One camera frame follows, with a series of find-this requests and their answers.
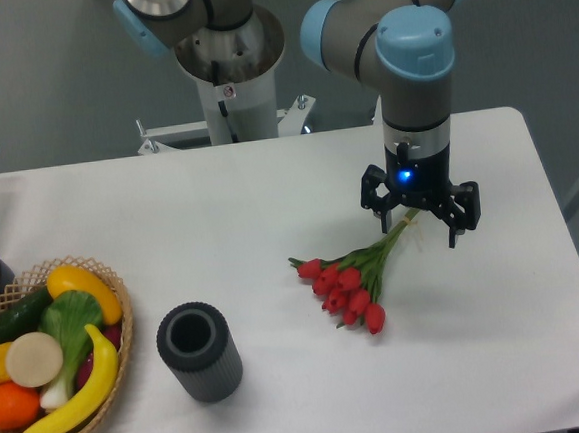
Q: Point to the beige round radish slice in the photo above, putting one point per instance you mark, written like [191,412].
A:
[34,359]

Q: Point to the dark grey ribbed vase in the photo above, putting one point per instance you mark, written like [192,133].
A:
[196,344]

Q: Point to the red tulip bouquet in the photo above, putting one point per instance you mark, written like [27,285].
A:
[351,286]

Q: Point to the green cucumber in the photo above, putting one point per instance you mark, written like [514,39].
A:
[24,316]

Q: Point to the dark red vegetable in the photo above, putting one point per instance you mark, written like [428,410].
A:
[113,334]

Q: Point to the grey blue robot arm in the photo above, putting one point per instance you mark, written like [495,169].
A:
[403,49]

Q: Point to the yellow banana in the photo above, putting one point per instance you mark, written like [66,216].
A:
[92,395]

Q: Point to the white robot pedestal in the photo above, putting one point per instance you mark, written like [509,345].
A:
[234,75]

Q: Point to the woven wicker basket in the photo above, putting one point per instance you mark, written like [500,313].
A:
[31,280]

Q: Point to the orange fruit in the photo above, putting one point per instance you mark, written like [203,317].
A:
[19,406]

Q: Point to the green bok choy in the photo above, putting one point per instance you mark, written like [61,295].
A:
[65,320]

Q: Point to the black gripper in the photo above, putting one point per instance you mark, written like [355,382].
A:
[417,167]

